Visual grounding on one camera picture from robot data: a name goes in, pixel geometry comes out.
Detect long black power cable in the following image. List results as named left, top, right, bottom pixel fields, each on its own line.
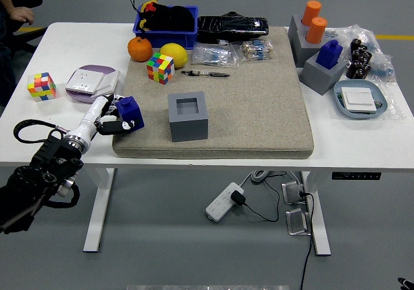
left=298, top=191, right=316, bottom=290

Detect blue seal stamp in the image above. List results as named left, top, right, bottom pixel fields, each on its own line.
left=316, top=39, right=343, bottom=71
left=115, top=96, right=146, bottom=131

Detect black table control panel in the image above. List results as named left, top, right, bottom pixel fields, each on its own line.
left=331, top=172, right=382, bottom=181

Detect grey-brown mat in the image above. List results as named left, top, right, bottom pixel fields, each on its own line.
left=112, top=26, right=315, bottom=160

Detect clear bag with blue parts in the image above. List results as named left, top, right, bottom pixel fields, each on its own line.
left=325, top=24, right=397, bottom=84

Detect black pen tool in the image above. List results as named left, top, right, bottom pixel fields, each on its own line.
left=180, top=70, right=231, bottom=78

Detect purple plate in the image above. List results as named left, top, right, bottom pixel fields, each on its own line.
left=65, top=64, right=121, bottom=104

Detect large colourful puzzle cube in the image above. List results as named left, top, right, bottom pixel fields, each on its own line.
left=146, top=52, right=176, bottom=85

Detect thin black adapter cable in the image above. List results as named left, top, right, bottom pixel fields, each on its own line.
left=242, top=179, right=281, bottom=223

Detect orange fruit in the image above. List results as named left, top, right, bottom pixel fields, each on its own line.
left=127, top=36, right=153, bottom=63

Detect white switch panel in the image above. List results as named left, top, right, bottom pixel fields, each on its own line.
left=91, top=70, right=121, bottom=99

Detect orange cylinder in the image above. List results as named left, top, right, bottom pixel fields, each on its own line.
left=301, top=0, right=323, bottom=27
left=305, top=16, right=329, bottom=45

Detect tall grey block holder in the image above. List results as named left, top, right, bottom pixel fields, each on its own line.
left=287, top=14, right=327, bottom=69

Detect clear flat plastic bag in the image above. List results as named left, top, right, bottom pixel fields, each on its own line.
left=332, top=75, right=405, bottom=121

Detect blue-grey dish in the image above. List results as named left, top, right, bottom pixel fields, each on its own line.
left=333, top=79, right=389, bottom=120

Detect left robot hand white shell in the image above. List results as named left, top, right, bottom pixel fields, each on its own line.
left=73, top=93, right=138, bottom=141

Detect white power strip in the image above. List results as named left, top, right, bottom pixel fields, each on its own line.
left=205, top=182, right=245, bottom=223

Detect grey cube seal holder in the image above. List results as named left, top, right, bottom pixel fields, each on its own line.
left=168, top=91, right=210, bottom=143
left=299, top=50, right=350, bottom=96

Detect blue plastic bin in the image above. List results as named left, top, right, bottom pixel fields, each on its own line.
left=133, top=5, right=199, bottom=50

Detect yellow plastic item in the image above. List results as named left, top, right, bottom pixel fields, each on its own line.
left=139, top=0, right=158, bottom=32

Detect clear bag of blue resistors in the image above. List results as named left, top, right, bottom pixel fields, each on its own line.
left=190, top=42, right=240, bottom=69

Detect metal bracket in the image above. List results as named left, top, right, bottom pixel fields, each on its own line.
left=281, top=180, right=308, bottom=206
left=285, top=208, right=312, bottom=236

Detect white wall socket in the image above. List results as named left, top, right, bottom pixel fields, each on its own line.
left=65, top=69, right=105, bottom=95

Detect small colourful puzzle cube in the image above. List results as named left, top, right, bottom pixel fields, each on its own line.
left=27, top=72, right=57, bottom=102

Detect white table leg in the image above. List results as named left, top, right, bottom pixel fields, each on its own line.
left=83, top=168, right=116, bottom=254
left=299, top=171, right=332, bottom=257

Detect clear bag of brown components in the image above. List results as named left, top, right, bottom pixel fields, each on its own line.
left=239, top=39, right=276, bottom=61

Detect person's hand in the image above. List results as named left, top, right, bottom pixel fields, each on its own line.
left=8, top=6, right=36, bottom=25

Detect yellow lemon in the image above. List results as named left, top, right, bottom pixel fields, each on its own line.
left=159, top=43, right=189, bottom=69

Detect black wrapped flat pack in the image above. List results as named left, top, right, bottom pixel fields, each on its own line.
left=197, top=10, right=270, bottom=44

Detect white square switch plate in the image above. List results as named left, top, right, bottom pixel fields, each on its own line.
left=341, top=87, right=378, bottom=113

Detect black cloth bag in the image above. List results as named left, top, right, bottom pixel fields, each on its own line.
left=138, top=1, right=196, bottom=32

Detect black power adapter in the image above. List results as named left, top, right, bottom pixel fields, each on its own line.
left=230, top=190, right=247, bottom=206

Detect white coiled cable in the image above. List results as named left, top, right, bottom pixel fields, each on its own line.
left=239, top=170, right=270, bottom=186

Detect black office chair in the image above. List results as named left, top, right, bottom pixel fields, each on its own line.
left=12, top=26, right=49, bottom=54

